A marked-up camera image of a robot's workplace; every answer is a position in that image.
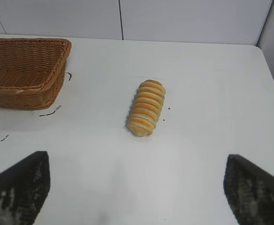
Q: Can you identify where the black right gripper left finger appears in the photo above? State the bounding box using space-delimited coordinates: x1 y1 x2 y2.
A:
0 151 51 225

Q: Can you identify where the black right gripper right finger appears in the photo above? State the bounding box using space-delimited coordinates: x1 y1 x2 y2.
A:
223 154 274 225

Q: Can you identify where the long striped bread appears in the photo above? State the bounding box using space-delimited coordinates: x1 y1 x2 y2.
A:
126 79 167 137

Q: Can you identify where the brown wicker basket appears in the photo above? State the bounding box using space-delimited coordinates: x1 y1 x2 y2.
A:
0 37 72 111

